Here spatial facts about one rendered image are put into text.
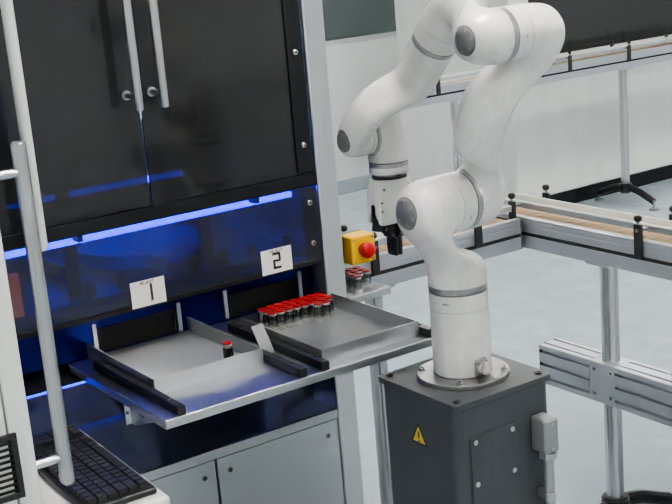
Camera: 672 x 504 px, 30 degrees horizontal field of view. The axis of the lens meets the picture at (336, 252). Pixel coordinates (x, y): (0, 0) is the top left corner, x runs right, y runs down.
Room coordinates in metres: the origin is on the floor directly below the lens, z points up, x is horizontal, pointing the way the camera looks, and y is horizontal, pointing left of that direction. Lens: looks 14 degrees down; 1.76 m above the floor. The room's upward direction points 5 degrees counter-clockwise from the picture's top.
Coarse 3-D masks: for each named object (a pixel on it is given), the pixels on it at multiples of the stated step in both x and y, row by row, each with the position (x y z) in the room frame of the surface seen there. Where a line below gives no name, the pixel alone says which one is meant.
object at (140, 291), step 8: (144, 280) 2.70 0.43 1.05; (152, 280) 2.71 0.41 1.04; (160, 280) 2.72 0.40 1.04; (136, 288) 2.69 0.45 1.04; (144, 288) 2.70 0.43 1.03; (160, 288) 2.72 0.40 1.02; (136, 296) 2.69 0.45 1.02; (144, 296) 2.70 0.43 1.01; (160, 296) 2.72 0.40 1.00; (136, 304) 2.69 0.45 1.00; (144, 304) 2.70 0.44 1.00; (152, 304) 2.71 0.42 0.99
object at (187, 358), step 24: (168, 336) 2.80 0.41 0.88; (192, 336) 2.79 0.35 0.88; (216, 336) 2.72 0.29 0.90; (120, 360) 2.66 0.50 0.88; (144, 360) 2.64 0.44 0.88; (168, 360) 2.63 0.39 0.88; (192, 360) 2.61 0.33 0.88; (216, 360) 2.60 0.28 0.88; (240, 360) 2.53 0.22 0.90; (168, 384) 2.43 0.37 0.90; (192, 384) 2.46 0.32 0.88
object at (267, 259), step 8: (280, 248) 2.90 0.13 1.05; (288, 248) 2.91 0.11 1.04; (264, 256) 2.87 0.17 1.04; (272, 256) 2.88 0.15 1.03; (288, 256) 2.91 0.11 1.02; (264, 264) 2.87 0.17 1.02; (272, 264) 2.88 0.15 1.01; (280, 264) 2.89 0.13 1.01; (288, 264) 2.91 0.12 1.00; (264, 272) 2.87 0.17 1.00; (272, 272) 2.88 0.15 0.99
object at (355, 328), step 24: (336, 312) 2.88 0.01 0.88; (360, 312) 2.83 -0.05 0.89; (384, 312) 2.75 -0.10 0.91; (288, 336) 2.62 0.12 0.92; (312, 336) 2.71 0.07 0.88; (336, 336) 2.69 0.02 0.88; (360, 336) 2.68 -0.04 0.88; (384, 336) 2.60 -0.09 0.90; (408, 336) 2.64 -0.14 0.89; (336, 360) 2.53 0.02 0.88
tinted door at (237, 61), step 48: (144, 0) 2.76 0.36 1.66; (192, 0) 2.82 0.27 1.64; (240, 0) 2.89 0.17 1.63; (144, 48) 2.75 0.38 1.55; (192, 48) 2.81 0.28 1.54; (240, 48) 2.88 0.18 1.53; (144, 96) 2.74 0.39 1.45; (192, 96) 2.81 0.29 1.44; (240, 96) 2.87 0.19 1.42; (288, 96) 2.94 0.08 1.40; (144, 144) 2.74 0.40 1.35; (192, 144) 2.80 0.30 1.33; (240, 144) 2.87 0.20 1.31; (288, 144) 2.94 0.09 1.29; (192, 192) 2.79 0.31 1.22
